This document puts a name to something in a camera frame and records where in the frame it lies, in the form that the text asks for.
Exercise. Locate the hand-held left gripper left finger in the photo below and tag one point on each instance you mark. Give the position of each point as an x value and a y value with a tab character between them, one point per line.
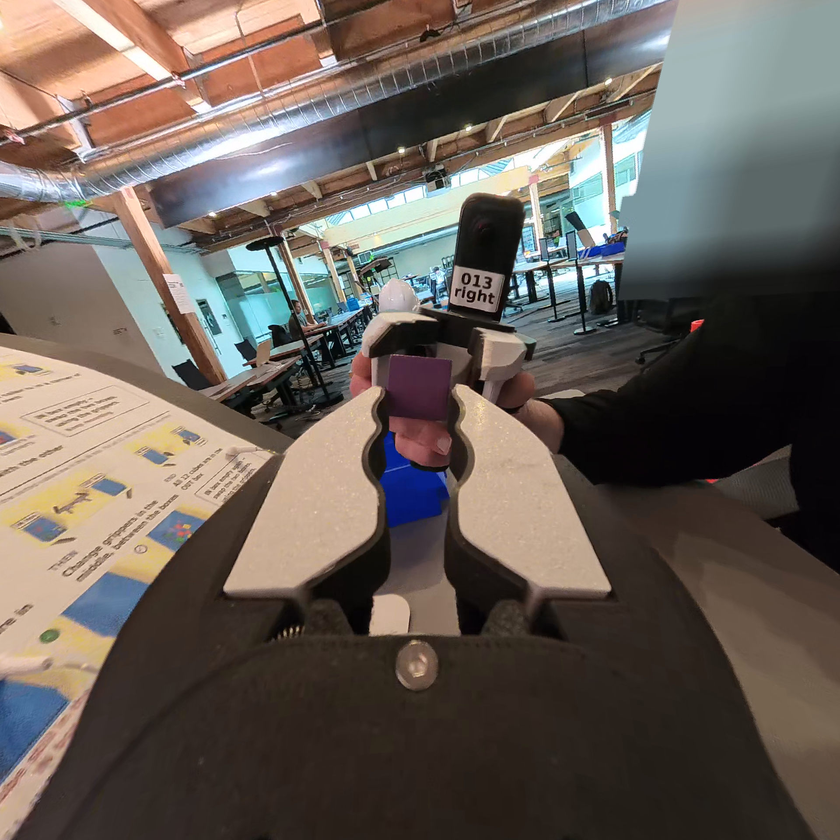
308	525

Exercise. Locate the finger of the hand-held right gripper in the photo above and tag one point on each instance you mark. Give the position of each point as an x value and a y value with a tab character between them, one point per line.
508	354
382	374

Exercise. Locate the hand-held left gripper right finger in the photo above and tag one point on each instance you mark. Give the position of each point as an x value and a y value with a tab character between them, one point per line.
525	525

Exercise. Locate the purple cube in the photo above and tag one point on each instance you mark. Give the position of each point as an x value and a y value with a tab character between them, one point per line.
420	387

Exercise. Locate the blue plastic bin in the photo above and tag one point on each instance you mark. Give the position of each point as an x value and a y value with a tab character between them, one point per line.
413	492

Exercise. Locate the person's right forearm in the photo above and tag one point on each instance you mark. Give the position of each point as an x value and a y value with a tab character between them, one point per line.
656	407

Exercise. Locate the person's right hand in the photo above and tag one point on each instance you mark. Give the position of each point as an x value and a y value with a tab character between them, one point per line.
420	443

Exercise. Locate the white hard hat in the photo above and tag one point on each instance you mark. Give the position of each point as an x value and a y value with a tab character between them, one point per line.
399	295

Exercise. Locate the grey office desk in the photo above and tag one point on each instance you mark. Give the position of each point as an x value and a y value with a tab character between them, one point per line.
262	377
289	349

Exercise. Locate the grey backpack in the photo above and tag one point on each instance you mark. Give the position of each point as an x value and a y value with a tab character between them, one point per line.
600	298

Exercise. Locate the instruction sheet on wooden board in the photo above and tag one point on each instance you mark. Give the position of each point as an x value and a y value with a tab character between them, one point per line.
197	400

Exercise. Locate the black office chair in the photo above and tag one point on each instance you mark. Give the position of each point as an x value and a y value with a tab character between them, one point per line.
190	377

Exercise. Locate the printed instruction sheet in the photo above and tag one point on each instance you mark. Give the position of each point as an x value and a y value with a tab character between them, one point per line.
98	492

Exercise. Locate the paper notice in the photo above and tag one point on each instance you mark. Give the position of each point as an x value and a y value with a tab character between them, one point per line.
176	293

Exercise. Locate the wooden pillar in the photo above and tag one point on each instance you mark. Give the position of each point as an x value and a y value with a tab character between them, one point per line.
164	275

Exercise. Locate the green exit sign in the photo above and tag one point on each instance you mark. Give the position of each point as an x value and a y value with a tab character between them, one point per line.
79	204

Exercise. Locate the silver ventilation duct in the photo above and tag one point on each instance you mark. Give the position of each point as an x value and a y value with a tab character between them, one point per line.
262	124

